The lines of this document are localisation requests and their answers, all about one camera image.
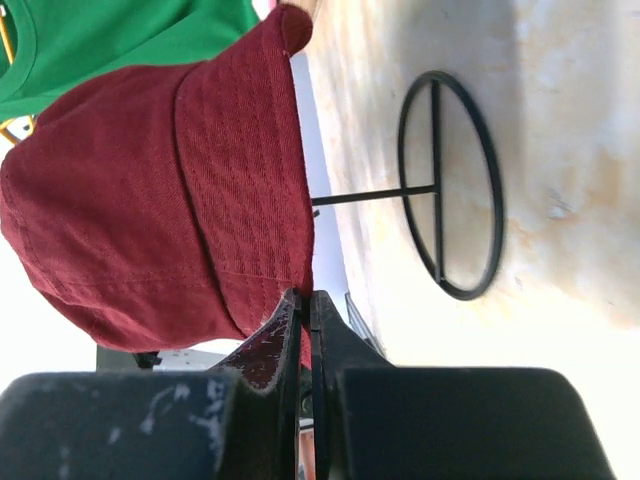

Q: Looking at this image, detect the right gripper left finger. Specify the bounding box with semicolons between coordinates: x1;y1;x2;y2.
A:
1;290;302;479

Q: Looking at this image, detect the yellow clothes hanger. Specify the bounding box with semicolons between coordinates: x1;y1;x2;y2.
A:
1;1;36;146

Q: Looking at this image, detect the black wire hat stand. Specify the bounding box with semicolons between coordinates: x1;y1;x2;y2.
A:
310;69;505;302

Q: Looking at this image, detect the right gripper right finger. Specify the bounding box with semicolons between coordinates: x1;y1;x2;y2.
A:
310;291;613;479

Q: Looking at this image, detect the green tank top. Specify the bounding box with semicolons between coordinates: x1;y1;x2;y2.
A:
1;0;259;119

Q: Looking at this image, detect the dark red bucket hat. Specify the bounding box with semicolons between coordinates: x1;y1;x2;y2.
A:
1;4;314;352

